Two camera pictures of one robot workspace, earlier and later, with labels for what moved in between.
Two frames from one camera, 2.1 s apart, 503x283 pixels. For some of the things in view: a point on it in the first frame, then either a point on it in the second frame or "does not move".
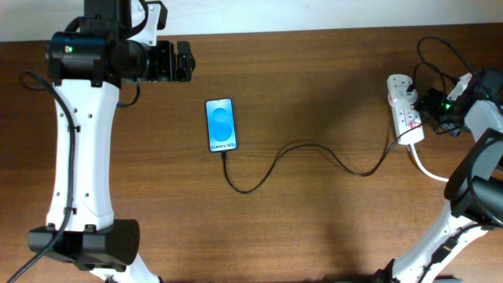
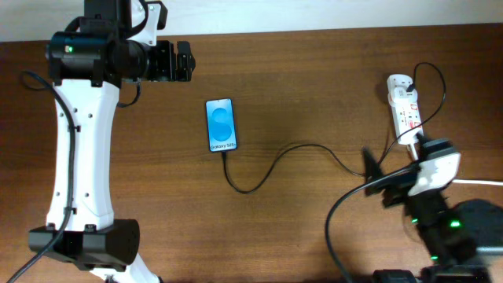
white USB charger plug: [400, 97] does not move
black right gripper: [435, 97] to [403, 200]
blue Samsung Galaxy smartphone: [222, 126] does not move
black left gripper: [166, 70] does not move
